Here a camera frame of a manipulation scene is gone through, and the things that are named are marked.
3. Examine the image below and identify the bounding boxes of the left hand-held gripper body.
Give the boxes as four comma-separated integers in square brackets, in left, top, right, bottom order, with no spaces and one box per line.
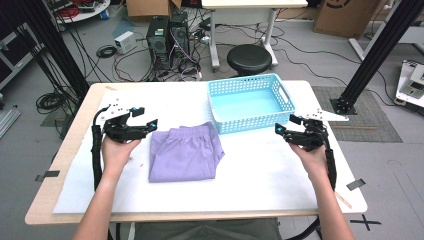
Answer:
[99,98,148,145]

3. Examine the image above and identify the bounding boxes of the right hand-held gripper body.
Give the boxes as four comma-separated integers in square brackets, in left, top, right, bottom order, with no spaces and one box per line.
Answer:
[285,107,350,153]

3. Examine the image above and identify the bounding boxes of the light blue plastic basket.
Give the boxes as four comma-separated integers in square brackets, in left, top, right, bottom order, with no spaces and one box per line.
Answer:
[207,73,297,136]

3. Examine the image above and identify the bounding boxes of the purple pants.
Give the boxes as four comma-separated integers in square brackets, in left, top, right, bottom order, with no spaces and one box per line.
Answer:
[148,121,226,184]

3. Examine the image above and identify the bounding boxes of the person's left hand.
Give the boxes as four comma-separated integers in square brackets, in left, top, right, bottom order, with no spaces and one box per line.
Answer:
[101,134,141,178]

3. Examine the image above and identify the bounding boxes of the person's right hand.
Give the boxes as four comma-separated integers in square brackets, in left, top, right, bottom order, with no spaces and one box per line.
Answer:
[288,142,330,183]

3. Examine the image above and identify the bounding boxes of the grey floor mat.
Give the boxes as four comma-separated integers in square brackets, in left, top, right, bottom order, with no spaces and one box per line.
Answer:
[311,85,404,144]

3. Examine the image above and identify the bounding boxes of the white table sheet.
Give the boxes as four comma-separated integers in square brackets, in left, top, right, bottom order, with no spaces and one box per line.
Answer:
[53,81,336,215]

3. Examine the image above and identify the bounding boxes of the black tape strip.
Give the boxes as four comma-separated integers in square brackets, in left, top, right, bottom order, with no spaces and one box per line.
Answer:
[346,178,367,192]
[34,170,61,183]

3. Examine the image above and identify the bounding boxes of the thin wooden stick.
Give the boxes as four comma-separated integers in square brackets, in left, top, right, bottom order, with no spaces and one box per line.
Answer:
[334,191,353,210]

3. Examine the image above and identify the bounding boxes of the small white box device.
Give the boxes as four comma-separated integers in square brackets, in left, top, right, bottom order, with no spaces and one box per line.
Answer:
[113,30,137,55]

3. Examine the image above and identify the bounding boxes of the black round stool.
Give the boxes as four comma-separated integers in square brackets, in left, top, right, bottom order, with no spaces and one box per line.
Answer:
[226,43,273,78]

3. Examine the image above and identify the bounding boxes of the open black computer tower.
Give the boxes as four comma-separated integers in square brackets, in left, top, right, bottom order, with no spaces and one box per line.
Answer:
[168,11,191,68]

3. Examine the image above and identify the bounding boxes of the black metal stand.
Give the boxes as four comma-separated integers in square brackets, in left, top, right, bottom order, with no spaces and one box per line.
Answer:
[329,0,424,116]
[13,0,91,99]

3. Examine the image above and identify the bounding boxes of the round white table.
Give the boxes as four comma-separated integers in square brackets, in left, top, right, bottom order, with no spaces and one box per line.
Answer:
[46,0,111,25]

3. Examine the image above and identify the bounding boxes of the white machine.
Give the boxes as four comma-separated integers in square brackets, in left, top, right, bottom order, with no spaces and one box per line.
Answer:
[395,59,424,111]

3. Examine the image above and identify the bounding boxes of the large printed cardboard box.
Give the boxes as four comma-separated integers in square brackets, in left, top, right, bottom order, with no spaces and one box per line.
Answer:
[312,0,385,39]

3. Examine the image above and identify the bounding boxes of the person's grey lap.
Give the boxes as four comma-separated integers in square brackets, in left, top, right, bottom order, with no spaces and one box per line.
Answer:
[134,217,283,240]

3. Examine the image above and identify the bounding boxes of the white desk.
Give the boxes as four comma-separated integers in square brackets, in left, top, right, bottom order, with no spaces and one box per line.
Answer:
[201,0,310,72]

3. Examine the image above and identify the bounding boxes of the grey metal rack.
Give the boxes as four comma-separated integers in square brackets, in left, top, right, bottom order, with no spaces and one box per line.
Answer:
[0,22,44,92]

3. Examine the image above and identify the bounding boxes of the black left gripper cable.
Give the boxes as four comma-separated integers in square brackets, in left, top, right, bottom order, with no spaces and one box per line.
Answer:
[91,105,112,192]

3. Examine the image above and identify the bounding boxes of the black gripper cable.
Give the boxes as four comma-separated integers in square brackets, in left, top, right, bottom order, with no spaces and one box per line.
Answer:
[91,105,112,192]
[320,124,338,192]

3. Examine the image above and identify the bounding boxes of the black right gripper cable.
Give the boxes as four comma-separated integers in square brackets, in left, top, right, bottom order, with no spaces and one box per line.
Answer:
[320,124,338,192]

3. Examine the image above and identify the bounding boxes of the small black cable coil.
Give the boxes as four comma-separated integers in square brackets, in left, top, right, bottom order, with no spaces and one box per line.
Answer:
[95,44,119,60]

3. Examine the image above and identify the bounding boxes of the large black cable coil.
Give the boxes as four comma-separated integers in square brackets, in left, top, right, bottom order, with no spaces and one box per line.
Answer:
[35,91,69,115]

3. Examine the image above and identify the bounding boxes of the red cable coil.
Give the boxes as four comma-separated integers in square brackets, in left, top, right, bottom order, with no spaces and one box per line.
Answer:
[57,4,81,20]

